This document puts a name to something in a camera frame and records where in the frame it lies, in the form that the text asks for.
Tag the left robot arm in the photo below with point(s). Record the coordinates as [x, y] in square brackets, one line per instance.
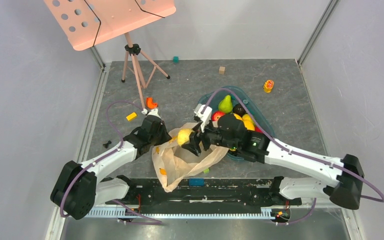
[81, 186]

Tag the green pear fake fruit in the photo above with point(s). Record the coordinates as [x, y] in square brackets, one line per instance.
[226, 105]

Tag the beige plastic bag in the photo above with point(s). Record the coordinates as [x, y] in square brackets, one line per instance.
[172, 163]

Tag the yellow red toy piece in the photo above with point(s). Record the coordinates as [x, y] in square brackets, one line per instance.
[268, 86]

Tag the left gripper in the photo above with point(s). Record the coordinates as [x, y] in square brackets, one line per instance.
[166, 136]

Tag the blue flat block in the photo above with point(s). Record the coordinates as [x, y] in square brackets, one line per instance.
[196, 182]

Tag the small teal cube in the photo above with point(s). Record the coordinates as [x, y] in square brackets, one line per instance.
[175, 59]

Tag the small wooden cube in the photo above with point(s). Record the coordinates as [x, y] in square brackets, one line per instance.
[222, 70]

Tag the orange curved toy piece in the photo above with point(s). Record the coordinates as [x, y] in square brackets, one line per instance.
[150, 103]

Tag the pink music stand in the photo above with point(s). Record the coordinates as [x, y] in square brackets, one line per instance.
[88, 23]

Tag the red apple fake fruit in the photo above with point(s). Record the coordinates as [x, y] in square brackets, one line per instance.
[258, 130]

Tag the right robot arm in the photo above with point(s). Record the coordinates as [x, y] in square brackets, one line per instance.
[338, 179]

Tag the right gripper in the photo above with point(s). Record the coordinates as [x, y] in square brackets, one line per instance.
[199, 140]

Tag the small yellow block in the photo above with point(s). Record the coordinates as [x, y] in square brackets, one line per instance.
[132, 116]

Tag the small black screw piece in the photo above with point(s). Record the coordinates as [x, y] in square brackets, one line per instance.
[107, 144]

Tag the yellow green mango fruit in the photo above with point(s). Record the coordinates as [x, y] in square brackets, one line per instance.
[247, 117]

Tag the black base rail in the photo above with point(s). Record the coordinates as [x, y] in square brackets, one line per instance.
[223, 196]

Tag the teal plastic tub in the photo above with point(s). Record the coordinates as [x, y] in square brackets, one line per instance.
[212, 97]

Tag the yellow lemon fake fruit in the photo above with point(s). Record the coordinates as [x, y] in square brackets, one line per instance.
[183, 136]

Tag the dark mangosteen fake fruit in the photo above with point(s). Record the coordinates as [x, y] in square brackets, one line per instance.
[239, 110]

